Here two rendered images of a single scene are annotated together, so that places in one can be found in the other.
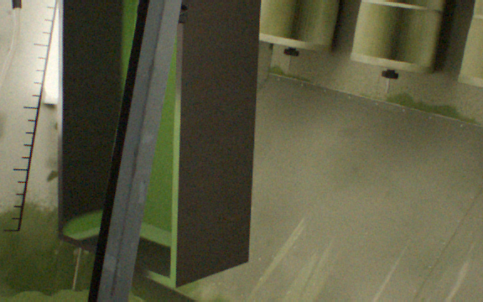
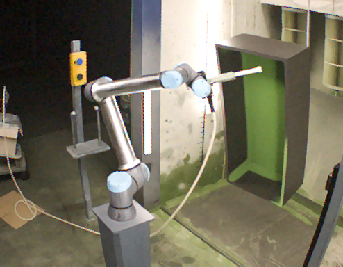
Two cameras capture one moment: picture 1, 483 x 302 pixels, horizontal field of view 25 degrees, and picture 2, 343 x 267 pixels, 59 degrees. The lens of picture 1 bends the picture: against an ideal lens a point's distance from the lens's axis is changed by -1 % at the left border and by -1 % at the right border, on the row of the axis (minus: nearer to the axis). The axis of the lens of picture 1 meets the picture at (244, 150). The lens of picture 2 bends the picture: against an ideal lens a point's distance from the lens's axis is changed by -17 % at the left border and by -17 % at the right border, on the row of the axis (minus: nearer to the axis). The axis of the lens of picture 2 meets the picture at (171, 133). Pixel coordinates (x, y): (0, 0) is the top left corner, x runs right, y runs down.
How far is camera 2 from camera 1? 1.56 m
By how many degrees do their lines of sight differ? 17
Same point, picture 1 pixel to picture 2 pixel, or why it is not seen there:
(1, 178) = (193, 148)
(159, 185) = (264, 151)
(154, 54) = (336, 213)
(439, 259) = not seen: outside the picture
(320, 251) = (316, 158)
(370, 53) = (332, 84)
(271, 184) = not seen: hidden behind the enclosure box
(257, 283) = not seen: hidden behind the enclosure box
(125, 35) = (245, 92)
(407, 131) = (340, 107)
